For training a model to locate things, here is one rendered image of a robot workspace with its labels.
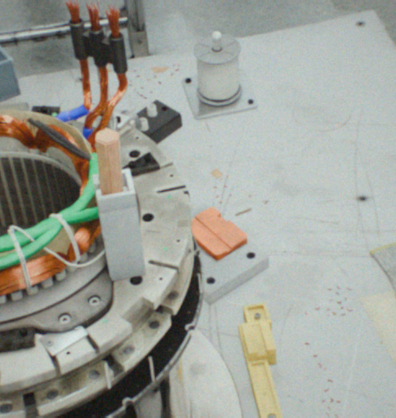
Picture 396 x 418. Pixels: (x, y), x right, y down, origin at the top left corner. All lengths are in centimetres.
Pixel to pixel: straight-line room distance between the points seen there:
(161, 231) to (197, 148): 56
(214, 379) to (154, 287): 32
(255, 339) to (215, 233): 16
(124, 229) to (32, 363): 12
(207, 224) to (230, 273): 8
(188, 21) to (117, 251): 223
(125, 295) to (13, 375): 10
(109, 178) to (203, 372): 42
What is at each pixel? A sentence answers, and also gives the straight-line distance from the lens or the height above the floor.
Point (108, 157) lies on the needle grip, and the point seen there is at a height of 122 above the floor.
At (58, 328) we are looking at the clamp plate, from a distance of 82.
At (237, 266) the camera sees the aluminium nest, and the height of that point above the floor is 80.
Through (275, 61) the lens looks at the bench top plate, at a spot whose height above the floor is 78.
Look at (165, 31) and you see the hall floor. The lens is 300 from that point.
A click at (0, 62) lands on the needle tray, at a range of 113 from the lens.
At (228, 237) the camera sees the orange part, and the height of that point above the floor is 81.
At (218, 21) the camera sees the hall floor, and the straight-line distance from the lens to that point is 302.
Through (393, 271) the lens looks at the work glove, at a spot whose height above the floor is 79.
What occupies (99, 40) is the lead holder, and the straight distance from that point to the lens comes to 87.
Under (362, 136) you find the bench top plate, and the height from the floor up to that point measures 78.
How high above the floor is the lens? 172
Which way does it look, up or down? 44 degrees down
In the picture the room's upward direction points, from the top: 5 degrees counter-clockwise
